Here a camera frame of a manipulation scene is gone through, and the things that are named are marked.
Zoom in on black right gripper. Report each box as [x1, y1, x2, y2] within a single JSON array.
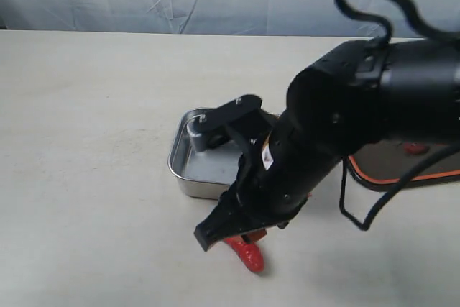
[[194, 119, 343, 251]]

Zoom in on red toy sausage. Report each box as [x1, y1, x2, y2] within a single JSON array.
[[224, 237, 265, 274]]

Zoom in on stainless steel lunch box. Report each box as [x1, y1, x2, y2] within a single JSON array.
[[168, 108, 266, 200]]

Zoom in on dark transparent box lid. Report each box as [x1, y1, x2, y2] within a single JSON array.
[[347, 141, 459, 192]]

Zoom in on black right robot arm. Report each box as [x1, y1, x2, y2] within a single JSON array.
[[193, 40, 459, 250]]

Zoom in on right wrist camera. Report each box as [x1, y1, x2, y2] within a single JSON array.
[[186, 94, 278, 155]]

